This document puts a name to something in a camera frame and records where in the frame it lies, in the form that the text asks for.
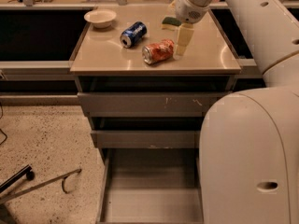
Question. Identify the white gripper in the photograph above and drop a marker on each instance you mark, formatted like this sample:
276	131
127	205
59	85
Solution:
189	9

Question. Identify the red coke can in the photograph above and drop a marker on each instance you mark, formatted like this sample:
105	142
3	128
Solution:
157	52

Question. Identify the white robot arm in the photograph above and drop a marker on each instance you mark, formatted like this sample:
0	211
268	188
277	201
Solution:
249	140

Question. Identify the blue pepsi can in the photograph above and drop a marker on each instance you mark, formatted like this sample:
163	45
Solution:
133	34

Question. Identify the grey drawer cabinet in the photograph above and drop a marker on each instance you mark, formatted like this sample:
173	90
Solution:
103	64

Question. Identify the top grey drawer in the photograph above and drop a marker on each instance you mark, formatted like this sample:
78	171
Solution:
147	104

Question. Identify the middle grey drawer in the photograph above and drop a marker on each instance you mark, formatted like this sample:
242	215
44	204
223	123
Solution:
145	139

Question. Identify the open bottom grey drawer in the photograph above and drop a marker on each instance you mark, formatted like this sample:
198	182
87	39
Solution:
151	186

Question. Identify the yellow green sponge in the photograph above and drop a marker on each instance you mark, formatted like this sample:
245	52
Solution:
170	23

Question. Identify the white ceramic bowl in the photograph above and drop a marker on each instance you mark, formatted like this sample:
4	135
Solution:
100	18

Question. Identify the grey metal stand leg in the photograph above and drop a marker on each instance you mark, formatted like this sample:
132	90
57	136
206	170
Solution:
61	178

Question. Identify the black chair base leg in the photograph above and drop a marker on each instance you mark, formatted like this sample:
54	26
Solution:
26	172

